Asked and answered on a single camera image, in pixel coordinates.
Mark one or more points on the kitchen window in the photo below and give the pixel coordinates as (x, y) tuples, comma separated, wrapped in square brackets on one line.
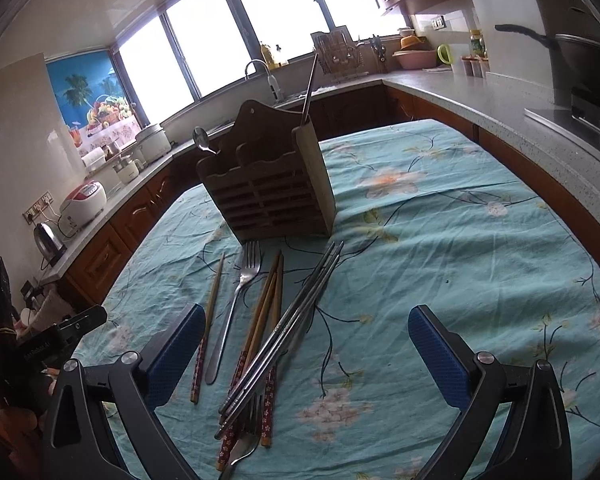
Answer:
[(205, 35)]

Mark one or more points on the white paper towel roll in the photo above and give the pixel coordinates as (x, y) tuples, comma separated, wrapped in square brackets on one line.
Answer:
[(96, 159)]

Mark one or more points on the grey kitchen countertop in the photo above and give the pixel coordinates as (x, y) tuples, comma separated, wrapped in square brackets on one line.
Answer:
[(505, 95)]

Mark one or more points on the pink plastic basin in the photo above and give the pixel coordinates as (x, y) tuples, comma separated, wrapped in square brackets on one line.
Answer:
[(415, 60)]

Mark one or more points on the chrome kitchen faucet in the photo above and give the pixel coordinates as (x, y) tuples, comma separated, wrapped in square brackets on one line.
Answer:
[(270, 82)]

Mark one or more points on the green plastic scoop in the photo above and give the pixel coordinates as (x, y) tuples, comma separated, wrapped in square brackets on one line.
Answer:
[(445, 54)]

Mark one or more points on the metal spoon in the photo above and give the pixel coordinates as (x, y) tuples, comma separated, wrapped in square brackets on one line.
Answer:
[(202, 140)]

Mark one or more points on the wooden chopstick red patterned end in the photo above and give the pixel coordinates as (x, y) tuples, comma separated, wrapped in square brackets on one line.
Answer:
[(256, 317), (278, 300), (207, 330), (267, 300)]

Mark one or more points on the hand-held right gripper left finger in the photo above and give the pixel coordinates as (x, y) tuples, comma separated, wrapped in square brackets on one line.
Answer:
[(175, 355)]

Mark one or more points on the wall power outlet strip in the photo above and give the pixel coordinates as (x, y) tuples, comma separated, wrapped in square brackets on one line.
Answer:
[(37, 207)]

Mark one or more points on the teal floral tablecloth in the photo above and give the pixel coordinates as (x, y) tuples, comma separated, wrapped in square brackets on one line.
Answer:
[(430, 240)]

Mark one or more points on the person's left hand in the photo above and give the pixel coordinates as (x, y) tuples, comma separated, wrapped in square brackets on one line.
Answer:
[(30, 410)]

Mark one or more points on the red and white rice cooker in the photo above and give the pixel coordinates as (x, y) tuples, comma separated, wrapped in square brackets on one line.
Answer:
[(82, 205)]

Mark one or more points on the clear soap bottle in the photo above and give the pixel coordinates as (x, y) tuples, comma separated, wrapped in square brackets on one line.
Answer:
[(281, 56)]

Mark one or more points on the yellow oil bottle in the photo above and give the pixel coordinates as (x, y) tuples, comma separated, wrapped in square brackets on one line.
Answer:
[(266, 55)]

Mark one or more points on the gas stove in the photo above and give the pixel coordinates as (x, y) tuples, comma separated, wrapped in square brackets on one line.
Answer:
[(585, 115)]

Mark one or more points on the steel electric kettle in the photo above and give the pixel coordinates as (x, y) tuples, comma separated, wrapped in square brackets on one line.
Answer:
[(47, 245)]

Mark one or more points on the small white kitchen appliance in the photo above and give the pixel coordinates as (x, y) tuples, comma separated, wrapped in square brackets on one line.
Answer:
[(127, 170)]

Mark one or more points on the white electric cooker pot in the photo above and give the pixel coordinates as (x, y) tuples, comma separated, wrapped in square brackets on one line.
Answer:
[(152, 142)]

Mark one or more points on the scissors and knife holder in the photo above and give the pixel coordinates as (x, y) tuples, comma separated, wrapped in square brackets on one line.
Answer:
[(378, 52)]

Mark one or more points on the metal fork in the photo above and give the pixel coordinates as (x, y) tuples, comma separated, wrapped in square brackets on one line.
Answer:
[(230, 310), (245, 447)]

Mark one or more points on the wooden lower cabinets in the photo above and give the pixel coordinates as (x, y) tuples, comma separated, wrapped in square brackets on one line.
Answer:
[(130, 215)]

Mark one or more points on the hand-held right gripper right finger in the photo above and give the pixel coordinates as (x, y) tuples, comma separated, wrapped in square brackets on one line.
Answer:
[(440, 355)]

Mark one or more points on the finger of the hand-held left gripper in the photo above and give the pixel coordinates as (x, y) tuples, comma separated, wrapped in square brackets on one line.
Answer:
[(82, 321)]

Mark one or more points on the dish drying rack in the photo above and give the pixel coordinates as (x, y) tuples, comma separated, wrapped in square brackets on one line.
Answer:
[(340, 52)]

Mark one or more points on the yellow plastic bowl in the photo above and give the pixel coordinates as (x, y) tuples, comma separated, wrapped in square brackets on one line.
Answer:
[(411, 42)]

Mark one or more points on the metal chopstick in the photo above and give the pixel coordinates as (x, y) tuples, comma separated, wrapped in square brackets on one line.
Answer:
[(309, 90), (281, 331), (289, 332), (275, 327)]

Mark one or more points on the beach fruit wall poster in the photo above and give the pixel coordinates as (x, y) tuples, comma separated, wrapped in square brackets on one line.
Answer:
[(90, 95)]

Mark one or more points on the small spice jars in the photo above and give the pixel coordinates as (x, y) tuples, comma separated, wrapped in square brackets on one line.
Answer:
[(474, 66)]

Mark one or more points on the white wall switch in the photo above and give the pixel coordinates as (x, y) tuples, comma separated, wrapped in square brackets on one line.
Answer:
[(438, 22)]

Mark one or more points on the wooden utensil holder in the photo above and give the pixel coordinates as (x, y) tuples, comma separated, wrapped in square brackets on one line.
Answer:
[(275, 185)]

